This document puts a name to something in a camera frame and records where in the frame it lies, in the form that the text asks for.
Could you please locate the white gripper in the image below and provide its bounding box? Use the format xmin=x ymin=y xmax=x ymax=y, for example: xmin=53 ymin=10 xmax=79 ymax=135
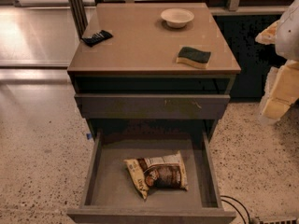
xmin=255 ymin=21 xmax=299 ymax=120

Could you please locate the brown chip bag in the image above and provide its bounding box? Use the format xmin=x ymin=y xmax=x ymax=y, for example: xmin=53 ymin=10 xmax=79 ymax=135
xmin=124 ymin=151 xmax=189 ymax=200

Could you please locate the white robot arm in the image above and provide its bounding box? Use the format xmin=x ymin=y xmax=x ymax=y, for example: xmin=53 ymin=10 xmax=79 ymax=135
xmin=255 ymin=0 xmax=299 ymax=124

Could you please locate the brown drawer cabinet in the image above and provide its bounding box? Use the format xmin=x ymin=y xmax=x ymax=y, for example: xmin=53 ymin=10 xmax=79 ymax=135
xmin=67 ymin=3 xmax=240 ymax=139

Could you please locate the closed top drawer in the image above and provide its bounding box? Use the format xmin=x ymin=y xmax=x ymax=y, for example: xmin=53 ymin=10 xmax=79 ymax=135
xmin=75 ymin=93 xmax=230 ymax=119

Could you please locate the open middle drawer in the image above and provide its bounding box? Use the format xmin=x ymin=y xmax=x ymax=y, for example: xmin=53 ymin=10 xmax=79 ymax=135
xmin=67 ymin=134 xmax=236 ymax=224

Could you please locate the green yellow sponge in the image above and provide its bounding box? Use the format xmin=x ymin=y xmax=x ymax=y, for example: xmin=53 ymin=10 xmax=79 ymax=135
xmin=176 ymin=47 xmax=211 ymax=69

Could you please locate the white ceramic bowl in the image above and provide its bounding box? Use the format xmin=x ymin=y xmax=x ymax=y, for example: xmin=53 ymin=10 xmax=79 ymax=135
xmin=161 ymin=8 xmax=194 ymax=29

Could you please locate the black snack bar packet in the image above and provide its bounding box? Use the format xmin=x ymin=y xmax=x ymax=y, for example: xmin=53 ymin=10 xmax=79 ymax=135
xmin=81 ymin=30 xmax=113 ymax=47

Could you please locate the blue tape piece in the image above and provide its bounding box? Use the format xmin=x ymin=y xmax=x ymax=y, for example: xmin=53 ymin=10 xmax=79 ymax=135
xmin=86 ymin=133 xmax=93 ymax=140

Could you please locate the black floor cable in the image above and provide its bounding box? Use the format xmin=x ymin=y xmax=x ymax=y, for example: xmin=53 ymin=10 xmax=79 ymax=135
xmin=220 ymin=195 xmax=252 ymax=224

